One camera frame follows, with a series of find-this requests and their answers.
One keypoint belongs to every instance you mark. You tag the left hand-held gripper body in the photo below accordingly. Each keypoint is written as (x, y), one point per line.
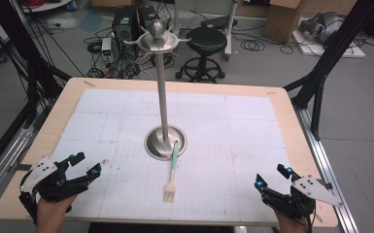
(47, 186)

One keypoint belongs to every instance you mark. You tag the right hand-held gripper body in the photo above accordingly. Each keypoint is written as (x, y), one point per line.
(299, 197)

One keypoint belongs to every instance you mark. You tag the person's right hand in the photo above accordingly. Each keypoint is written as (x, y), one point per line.
(289, 224)

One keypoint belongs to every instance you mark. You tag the person's left hand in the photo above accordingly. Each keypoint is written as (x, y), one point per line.
(53, 215)

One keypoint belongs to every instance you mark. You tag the white grid mat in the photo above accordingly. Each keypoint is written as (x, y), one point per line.
(226, 145)

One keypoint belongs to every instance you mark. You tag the metal utensil stand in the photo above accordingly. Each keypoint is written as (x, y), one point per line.
(162, 97)

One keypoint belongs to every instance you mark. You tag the small white power supply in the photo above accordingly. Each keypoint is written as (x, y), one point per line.
(106, 48)

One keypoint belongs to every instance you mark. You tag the white flat board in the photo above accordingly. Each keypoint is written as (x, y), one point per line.
(343, 50)

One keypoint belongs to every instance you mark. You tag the black computer tower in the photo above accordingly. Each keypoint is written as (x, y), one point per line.
(124, 22)

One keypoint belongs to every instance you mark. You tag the grey helmet-like device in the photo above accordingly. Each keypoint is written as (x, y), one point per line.
(325, 26)

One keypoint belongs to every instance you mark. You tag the cardboard box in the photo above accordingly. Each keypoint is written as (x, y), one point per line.
(283, 19)

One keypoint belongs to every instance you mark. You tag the black round stool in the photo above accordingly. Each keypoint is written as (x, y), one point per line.
(205, 42)

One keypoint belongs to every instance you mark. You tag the white stand pole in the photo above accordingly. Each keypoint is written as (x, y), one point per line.
(230, 29)

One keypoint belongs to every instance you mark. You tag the aluminium rail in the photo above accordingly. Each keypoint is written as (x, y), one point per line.
(323, 161)
(3, 161)

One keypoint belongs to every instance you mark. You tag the black metal frame post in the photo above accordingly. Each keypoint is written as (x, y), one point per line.
(330, 58)
(19, 48)

